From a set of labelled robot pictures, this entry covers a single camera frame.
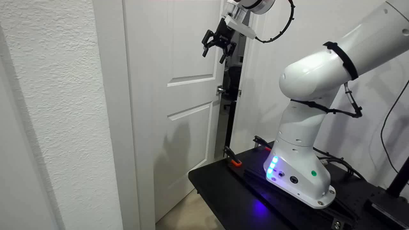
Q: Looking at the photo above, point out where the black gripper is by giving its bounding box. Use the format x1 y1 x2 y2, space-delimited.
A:
200 16 237 65

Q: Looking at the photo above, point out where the silver door lever handle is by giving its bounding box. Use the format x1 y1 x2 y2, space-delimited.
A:
214 84 230 97

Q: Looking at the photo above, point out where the black clamp with red grip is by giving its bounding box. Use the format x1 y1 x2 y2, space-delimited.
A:
252 134 275 153

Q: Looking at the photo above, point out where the black clamp with orange grip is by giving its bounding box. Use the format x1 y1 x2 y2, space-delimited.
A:
223 145 244 168

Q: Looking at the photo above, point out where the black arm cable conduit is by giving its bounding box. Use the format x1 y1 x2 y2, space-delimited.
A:
254 0 364 120

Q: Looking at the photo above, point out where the black base cable bundle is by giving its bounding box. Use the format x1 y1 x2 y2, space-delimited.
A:
312 145 365 180

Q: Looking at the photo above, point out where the thin black wall cable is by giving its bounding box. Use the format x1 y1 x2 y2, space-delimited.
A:
379 79 409 172

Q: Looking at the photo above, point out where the black camera stand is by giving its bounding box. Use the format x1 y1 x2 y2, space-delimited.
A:
364 154 409 230

